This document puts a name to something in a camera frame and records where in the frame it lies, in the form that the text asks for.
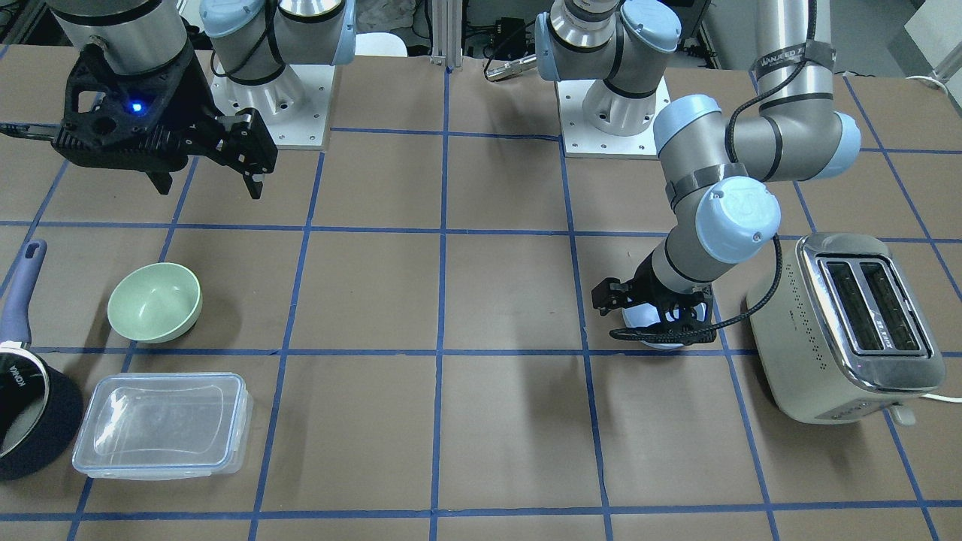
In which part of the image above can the blue bowl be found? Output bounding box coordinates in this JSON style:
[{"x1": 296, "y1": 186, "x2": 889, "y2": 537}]
[{"x1": 622, "y1": 301, "x2": 709, "y2": 351}]

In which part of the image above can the green bowl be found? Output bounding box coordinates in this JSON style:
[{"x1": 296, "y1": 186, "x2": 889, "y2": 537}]
[{"x1": 107, "y1": 261, "x2": 203, "y2": 343}]

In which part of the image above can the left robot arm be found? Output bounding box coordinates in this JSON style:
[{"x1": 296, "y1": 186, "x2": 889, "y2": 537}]
[{"x1": 534, "y1": 1, "x2": 861, "y2": 347}]

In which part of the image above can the white chair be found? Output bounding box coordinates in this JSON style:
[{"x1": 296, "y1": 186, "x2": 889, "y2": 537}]
[{"x1": 356, "y1": 33, "x2": 408, "y2": 58}]

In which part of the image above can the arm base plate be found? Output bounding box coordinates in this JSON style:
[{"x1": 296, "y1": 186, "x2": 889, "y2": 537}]
[
  {"x1": 210, "y1": 65, "x2": 337, "y2": 151},
  {"x1": 555, "y1": 78, "x2": 670, "y2": 160}
]

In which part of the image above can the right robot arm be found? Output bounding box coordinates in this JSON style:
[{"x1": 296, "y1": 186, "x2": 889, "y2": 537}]
[{"x1": 44, "y1": 1, "x2": 357, "y2": 199}]

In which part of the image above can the cream metal toaster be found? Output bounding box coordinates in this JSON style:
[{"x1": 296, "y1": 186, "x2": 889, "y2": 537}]
[{"x1": 746, "y1": 232, "x2": 947, "y2": 427}]

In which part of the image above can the dark blue saucepan with lid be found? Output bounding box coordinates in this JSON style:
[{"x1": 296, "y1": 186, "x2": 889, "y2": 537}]
[{"x1": 1, "y1": 239, "x2": 83, "y2": 482}]

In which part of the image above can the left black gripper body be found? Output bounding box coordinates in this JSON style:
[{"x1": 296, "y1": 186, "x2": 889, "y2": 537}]
[{"x1": 636, "y1": 255, "x2": 712, "y2": 316}]

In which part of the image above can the aluminium frame post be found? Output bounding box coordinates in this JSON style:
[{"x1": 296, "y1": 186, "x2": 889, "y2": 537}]
[{"x1": 426, "y1": 0, "x2": 464, "y2": 73}]

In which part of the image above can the clear plastic food container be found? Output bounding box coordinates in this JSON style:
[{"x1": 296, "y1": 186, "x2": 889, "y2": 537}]
[{"x1": 71, "y1": 373, "x2": 254, "y2": 482}]

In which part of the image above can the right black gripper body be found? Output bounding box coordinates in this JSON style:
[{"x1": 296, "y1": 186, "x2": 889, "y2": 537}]
[{"x1": 51, "y1": 45, "x2": 226, "y2": 174}]

